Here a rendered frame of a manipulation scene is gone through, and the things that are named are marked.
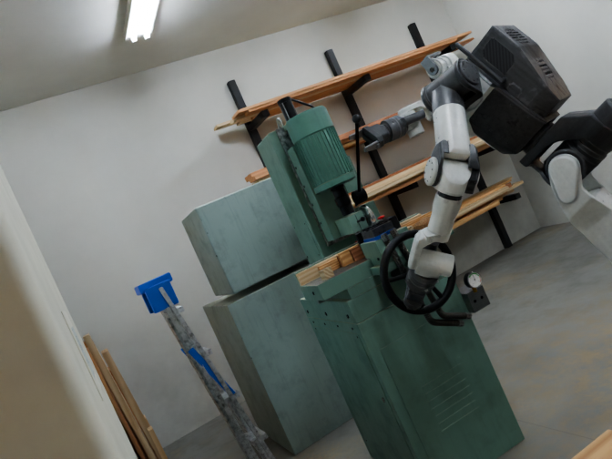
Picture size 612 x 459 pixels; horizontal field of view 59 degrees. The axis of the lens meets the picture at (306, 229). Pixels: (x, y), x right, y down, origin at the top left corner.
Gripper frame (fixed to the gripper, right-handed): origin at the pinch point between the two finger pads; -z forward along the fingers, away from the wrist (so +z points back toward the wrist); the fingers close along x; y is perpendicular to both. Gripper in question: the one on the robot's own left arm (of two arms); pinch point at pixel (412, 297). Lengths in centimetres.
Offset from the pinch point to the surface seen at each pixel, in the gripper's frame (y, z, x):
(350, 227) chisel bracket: 25.8, -19.6, 33.6
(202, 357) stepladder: 78, -93, -9
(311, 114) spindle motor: 51, 7, 61
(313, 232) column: 40, -37, 38
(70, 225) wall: 226, -183, 85
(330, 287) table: 26.7, -16.3, 4.2
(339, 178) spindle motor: 34, -6, 45
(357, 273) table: 18.6, -16.4, 12.5
